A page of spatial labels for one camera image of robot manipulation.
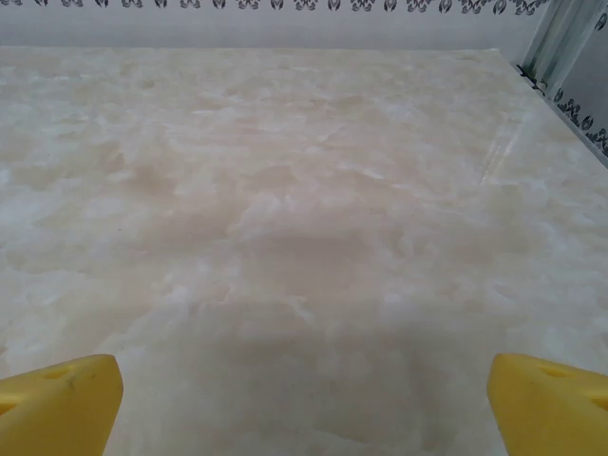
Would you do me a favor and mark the aluminium frame post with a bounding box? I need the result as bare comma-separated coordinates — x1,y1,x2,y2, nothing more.
515,0,608,104

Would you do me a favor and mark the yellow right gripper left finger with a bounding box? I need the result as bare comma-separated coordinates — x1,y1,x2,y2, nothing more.
0,353,125,456

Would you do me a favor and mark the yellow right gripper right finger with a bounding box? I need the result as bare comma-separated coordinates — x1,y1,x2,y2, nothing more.
488,351,608,456

